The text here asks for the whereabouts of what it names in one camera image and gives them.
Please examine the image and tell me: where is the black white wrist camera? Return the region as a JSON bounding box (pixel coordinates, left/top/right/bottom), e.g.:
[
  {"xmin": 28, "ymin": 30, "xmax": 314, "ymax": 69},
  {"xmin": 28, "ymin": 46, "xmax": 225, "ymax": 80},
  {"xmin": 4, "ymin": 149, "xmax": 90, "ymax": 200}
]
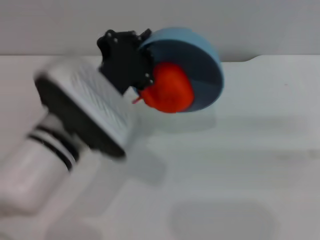
[{"xmin": 33, "ymin": 56, "xmax": 138, "ymax": 159}]

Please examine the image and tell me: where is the orange fruit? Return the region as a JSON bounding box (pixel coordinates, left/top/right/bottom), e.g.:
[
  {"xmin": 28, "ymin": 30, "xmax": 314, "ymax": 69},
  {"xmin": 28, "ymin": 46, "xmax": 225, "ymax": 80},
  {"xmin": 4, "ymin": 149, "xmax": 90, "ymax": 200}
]
[{"xmin": 131, "ymin": 61, "xmax": 196, "ymax": 114}]

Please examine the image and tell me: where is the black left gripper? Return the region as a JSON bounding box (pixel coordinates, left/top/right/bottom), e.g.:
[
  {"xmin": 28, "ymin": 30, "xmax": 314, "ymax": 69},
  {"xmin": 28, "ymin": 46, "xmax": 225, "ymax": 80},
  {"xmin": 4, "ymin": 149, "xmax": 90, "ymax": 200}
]
[{"xmin": 96, "ymin": 27, "xmax": 155, "ymax": 96}]

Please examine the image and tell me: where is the blue bowl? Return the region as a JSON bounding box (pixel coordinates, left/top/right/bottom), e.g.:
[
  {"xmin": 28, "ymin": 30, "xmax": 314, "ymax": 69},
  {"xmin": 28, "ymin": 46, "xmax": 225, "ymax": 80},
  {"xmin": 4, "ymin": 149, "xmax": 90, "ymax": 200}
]
[{"xmin": 136, "ymin": 26, "xmax": 225, "ymax": 114}]

